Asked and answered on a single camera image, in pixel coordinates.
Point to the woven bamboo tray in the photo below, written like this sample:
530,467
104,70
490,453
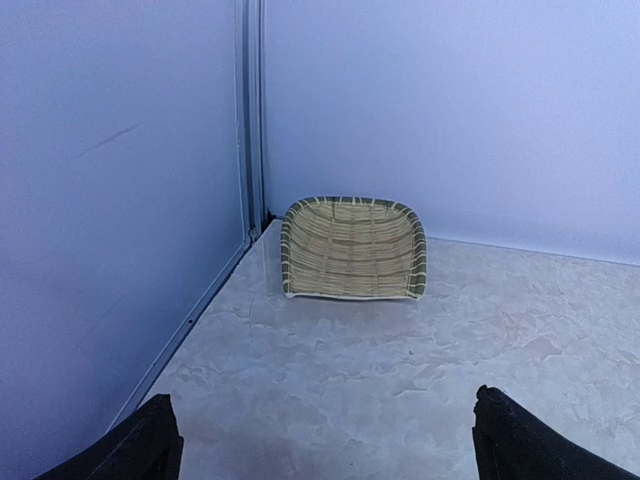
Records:
353,248

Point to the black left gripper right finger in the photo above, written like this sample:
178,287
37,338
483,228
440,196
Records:
512,443

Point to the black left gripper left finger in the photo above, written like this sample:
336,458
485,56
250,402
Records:
146,445

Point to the aluminium left corner post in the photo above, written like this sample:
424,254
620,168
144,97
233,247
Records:
249,25

